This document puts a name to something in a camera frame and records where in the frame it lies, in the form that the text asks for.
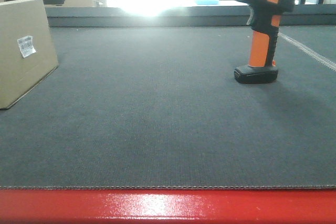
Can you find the blue tray on table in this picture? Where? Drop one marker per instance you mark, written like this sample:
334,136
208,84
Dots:
207,2

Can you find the white barcode label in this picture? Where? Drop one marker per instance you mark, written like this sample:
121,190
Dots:
26,46

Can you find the red metal conveyor frame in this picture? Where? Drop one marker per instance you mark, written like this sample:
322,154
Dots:
167,206

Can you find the cardboard package box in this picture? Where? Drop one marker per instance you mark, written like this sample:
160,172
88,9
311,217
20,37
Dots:
19,75

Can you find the orange black barcode scanner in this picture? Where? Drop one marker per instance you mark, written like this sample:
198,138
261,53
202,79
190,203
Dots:
264,20

